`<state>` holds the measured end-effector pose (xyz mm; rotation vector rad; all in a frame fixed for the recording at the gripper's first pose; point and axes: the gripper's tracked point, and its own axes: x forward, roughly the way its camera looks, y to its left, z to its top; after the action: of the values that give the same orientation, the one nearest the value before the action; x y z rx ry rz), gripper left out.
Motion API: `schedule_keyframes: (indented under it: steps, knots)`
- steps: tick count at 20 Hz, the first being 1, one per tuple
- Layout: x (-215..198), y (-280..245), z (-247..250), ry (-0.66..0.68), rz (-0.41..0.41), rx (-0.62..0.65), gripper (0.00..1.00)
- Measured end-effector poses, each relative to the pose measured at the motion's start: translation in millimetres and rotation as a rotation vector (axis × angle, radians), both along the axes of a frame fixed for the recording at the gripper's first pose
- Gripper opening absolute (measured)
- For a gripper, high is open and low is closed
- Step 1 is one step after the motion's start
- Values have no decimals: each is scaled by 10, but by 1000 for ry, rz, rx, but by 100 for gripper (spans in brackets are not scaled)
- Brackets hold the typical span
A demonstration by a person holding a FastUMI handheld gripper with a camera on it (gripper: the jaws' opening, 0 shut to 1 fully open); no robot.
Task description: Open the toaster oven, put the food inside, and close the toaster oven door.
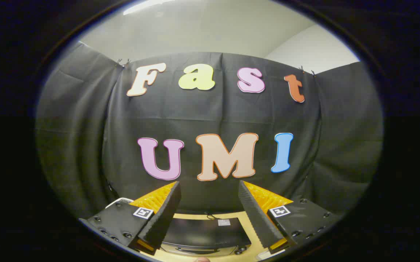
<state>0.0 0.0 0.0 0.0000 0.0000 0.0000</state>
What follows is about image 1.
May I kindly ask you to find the white toaster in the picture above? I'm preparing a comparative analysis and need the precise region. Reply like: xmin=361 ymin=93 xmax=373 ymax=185
xmin=105 ymin=197 xmax=134 ymax=209

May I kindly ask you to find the black toaster oven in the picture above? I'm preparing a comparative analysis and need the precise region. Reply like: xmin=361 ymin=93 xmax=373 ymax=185
xmin=160 ymin=217 xmax=252 ymax=256

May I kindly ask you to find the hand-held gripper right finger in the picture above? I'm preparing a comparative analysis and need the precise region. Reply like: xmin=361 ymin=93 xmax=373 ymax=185
xmin=238 ymin=180 xmax=342 ymax=252

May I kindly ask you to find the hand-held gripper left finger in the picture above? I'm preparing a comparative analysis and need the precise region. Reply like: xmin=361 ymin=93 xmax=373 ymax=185
xmin=79 ymin=181 xmax=182 ymax=255

